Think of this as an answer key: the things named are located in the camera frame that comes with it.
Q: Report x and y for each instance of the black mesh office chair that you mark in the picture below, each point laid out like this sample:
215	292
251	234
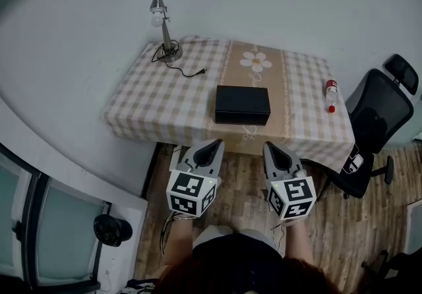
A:
379	111

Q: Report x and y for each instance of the black rectangular box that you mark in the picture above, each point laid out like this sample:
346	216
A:
242	99

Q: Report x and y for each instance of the black chair base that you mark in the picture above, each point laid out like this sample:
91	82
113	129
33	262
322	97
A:
392	266

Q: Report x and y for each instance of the person's light shorts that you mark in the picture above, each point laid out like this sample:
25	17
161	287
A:
212	231

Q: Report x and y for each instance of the silver desk lamp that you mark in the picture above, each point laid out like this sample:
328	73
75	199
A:
167	39

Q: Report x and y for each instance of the clear bottle with red cap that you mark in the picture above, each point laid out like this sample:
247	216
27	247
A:
331	96

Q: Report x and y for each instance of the person's right forearm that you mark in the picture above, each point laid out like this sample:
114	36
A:
298	240

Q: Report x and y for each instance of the person's left forearm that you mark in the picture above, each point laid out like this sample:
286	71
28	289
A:
178	243

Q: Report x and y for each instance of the checkered tablecloth with flower print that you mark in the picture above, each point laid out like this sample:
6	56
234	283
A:
158	98

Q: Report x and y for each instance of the glass window with dark frame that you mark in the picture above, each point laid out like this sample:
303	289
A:
62	220

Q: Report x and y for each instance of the person's dark shirt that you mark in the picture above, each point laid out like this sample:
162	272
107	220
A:
237	248

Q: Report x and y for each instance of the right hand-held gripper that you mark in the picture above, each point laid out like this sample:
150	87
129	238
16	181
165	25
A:
293	197

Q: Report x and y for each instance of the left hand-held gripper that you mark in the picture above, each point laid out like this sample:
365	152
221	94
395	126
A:
184	187

